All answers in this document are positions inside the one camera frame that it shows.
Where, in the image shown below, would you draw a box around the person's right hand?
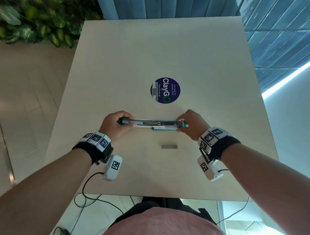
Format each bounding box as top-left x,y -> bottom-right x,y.
176,109 -> 211,142

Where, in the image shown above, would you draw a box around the person's left hand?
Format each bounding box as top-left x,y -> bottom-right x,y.
99,111 -> 137,143

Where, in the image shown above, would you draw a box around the teal stapler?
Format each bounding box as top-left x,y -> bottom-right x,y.
118,117 -> 188,133

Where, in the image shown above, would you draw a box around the person's right forearm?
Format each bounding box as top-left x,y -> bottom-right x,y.
220,143 -> 310,235

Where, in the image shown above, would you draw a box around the person's left forearm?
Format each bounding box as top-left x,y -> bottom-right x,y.
0,148 -> 94,235

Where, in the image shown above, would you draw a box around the black right wristband with markers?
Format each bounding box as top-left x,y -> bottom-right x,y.
197,127 -> 242,162

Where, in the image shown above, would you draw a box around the black wristband with markers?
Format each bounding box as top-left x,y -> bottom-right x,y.
72,131 -> 114,166
197,127 -> 242,162

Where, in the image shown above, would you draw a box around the black left wristband with markers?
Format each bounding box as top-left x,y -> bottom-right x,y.
72,131 -> 114,166

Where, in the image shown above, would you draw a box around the round dark blue sticker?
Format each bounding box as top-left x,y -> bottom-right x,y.
150,77 -> 181,104

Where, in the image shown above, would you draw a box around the black trousers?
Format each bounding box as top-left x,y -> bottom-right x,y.
109,197 -> 218,228

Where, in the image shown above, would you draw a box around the pink shirt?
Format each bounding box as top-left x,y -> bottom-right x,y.
103,206 -> 227,235

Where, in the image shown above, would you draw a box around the white light strip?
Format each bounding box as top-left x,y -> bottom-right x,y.
261,61 -> 310,99

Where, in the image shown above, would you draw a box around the small black device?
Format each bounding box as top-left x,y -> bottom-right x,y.
53,226 -> 71,235

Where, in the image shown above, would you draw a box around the blue upholstered bench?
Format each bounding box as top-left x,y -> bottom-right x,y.
98,0 -> 243,19

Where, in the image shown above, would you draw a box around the green leafy plants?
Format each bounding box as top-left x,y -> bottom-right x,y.
0,0 -> 105,48

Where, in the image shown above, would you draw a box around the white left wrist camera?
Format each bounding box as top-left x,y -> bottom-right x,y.
102,155 -> 123,182

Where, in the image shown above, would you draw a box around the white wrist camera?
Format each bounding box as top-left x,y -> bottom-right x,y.
197,155 -> 229,182
102,155 -> 123,182

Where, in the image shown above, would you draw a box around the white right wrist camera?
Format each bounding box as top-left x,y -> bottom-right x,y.
197,155 -> 229,182

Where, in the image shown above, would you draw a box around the black cable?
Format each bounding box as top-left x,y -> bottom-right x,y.
74,172 -> 124,216

